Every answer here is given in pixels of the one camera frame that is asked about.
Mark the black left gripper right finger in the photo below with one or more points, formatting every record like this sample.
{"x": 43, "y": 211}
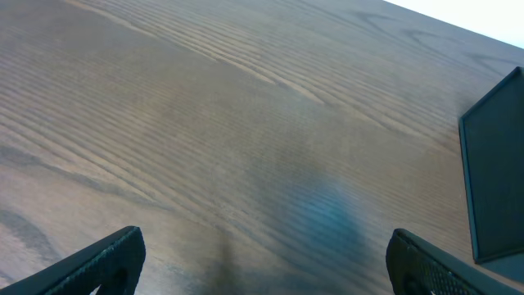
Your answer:
{"x": 417, "y": 267}

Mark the dark green box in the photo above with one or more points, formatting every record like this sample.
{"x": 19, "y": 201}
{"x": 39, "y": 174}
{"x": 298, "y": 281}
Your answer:
{"x": 491, "y": 141}

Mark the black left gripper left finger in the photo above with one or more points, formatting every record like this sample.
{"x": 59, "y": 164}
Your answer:
{"x": 112, "y": 265}

